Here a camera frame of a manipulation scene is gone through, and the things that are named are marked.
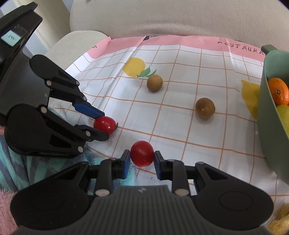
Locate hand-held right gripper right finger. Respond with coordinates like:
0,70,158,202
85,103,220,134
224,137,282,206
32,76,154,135
154,150,235,197

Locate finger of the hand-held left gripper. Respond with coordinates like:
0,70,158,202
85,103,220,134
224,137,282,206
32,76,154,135
45,67,105,119
39,106,110,158

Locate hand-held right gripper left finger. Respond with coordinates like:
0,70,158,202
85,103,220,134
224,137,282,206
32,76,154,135
48,149,131,197

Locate red cherry tomato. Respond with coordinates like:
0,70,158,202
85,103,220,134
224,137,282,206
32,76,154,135
130,140,154,167
93,116,118,134

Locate green colander bowl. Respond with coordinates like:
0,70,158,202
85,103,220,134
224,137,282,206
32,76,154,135
257,44,289,181

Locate large green apple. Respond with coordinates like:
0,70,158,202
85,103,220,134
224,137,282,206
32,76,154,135
276,104,289,136

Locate orange mandarin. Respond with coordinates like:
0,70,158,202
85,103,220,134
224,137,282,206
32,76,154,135
268,77,289,106

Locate pink white checked cloth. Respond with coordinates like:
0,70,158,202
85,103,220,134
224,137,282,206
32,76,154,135
48,35,280,199

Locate brown kiwi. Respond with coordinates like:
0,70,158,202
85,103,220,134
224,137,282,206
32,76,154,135
147,74,163,92
195,98,216,118

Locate teal patterned blanket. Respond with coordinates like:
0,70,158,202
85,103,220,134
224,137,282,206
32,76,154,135
0,127,136,199

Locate pink fluffy cloth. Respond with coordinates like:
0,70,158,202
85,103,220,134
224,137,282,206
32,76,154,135
0,189,21,235

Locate beige sofa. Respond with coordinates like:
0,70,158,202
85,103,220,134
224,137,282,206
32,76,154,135
44,0,289,70

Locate yellow fluffy cloth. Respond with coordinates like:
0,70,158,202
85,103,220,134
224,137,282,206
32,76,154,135
266,204,289,235

